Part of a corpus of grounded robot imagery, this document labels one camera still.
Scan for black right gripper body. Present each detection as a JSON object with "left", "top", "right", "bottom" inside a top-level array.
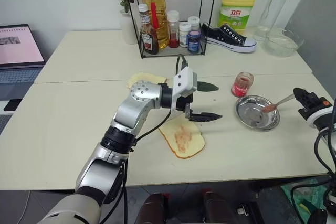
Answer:
[{"left": 298, "top": 92, "right": 333, "bottom": 120}]

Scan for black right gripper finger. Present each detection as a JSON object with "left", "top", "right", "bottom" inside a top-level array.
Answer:
[
  {"left": 293, "top": 87, "right": 314, "bottom": 99},
  {"left": 293, "top": 92, "right": 318, "bottom": 107}
]

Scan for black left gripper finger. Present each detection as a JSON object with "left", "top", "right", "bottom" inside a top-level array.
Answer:
[
  {"left": 188, "top": 111, "right": 224, "bottom": 123},
  {"left": 196, "top": 81, "right": 220, "bottom": 93}
]

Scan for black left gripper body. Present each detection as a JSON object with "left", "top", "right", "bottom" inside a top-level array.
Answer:
[{"left": 175, "top": 92, "right": 195, "bottom": 119}]

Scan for metal spoon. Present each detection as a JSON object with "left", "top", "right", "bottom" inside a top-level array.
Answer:
[{"left": 261, "top": 93, "right": 296, "bottom": 113}]

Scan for white bread slice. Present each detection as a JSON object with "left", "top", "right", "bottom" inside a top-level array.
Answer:
[
  {"left": 158, "top": 117, "right": 206, "bottom": 159},
  {"left": 127, "top": 71, "right": 168, "bottom": 90}
]

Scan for small glass jam jar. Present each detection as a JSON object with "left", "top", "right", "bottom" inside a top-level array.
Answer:
[{"left": 230, "top": 71, "right": 255, "bottom": 98}]

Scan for round steel dish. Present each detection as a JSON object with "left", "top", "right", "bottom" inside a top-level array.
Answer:
[{"left": 235, "top": 94, "right": 281, "bottom": 131}]

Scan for small blue jar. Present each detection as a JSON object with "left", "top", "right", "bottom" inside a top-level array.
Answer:
[{"left": 187, "top": 30, "right": 201, "bottom": 53}]

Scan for clear glass bowl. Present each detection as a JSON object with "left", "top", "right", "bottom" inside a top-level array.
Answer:
[{"left": 264, "top": 29, "right": 305, "bottom": 57}]

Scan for black canvas sneaker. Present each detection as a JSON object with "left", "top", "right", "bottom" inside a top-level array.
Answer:
[{"left": 201, "top": 22, "right": 257, "bottom": 53}]

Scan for small white jar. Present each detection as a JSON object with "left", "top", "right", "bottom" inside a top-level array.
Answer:
[{"left": 178, "top": 22, "right": 192, "bottom": 48}]

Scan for white jar grey lid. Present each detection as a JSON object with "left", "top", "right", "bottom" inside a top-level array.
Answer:
[{"left": 187, "top": 16, "right": 201, "bottom": 32}]

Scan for clear spice jar red contents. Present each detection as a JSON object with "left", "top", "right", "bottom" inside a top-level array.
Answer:
[{"left": 167, "top": 10, "right": 181, "bottom": 48}]

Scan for ketchup bottle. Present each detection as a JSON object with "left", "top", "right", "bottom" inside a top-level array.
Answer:
[{"left": 138, "top": 3, "right": 160, "bottom": 56}]

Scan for yellow detergent bottle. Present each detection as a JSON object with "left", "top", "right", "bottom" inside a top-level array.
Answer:
[{"left": 218, "top": 0, "right": 259, "bottom": 37}]

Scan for clear bottle green lid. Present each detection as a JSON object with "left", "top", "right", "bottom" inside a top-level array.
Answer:
[{"left": 253, "top": 0, "right": 293, "bottom": 41}]

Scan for dark rounded shape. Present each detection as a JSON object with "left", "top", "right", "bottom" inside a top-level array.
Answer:
[
  {"left": 201, "top": 188, "right": 234, "bottom": 224},
  {"left": 135, "top": 194, "right": 169, "bottom": 224}
]

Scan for white vase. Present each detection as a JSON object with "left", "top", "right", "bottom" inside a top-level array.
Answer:
[{"left": 119, "top": 9, "right": 138, "bottom": 45}]

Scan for green bag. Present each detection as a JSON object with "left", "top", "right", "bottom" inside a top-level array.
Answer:
[{"left": 280, "top": 178, "right": 331, "bottom": 224}]

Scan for open laptop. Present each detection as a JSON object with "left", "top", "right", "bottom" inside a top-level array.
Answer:
[{"left": 0, "top": 24, "right": 47, "bottom": 101}]

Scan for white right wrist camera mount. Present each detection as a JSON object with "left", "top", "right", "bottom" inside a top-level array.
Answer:
[{"left": 306, "top": 105, "right": 336, "bottom": 130}]

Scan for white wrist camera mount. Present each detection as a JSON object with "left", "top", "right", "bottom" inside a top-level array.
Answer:
[
  {"left": 170, "top": 66, "right": 198, "bottom": 112},
  {"left": 306, "top": 105, "right": 336, "bottom": 130}
]

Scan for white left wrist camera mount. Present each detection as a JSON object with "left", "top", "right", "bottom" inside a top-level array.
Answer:
[{"left": 170, "top": 66, "right": 198, "bottom": 112}]

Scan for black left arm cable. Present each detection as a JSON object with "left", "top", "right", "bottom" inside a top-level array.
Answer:
[{"left": 120, "top": 54, "right": 190, "bottom": 224}]

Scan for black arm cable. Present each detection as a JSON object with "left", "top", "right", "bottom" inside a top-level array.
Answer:
[
  {"left": 120, "top": 54, "right": 190, "bottom": 224},
  {"left": 313, "top": 129, "right": 336, "bottom": 176}
]

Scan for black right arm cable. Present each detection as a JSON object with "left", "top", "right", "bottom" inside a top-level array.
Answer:
[{"left": 313, "top": 129, "right": 336, "bottom": 176}]

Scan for black wire rack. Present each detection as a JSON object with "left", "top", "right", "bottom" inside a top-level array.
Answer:
[{"left": 121, "top": 0, "right": 220, "bottom": 59}]

